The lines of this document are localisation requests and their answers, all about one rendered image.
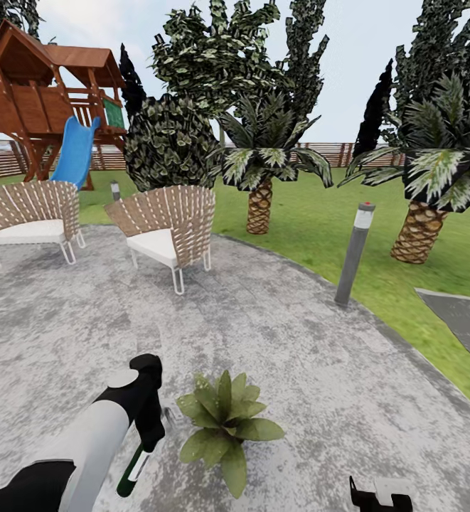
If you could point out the insectifuge atomizer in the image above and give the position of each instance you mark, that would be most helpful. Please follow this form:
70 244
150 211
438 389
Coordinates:
133 471

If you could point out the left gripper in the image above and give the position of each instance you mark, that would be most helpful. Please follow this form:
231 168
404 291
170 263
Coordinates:
148 424

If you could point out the bush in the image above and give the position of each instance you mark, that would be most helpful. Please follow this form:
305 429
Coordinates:
167 143
436 163
264 140

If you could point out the pot plant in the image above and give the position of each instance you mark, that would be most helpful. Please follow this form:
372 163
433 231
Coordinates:
226 415

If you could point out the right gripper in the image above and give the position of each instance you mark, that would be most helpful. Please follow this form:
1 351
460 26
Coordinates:
368 502

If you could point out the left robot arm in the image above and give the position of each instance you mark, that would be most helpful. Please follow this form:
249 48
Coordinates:
68 473

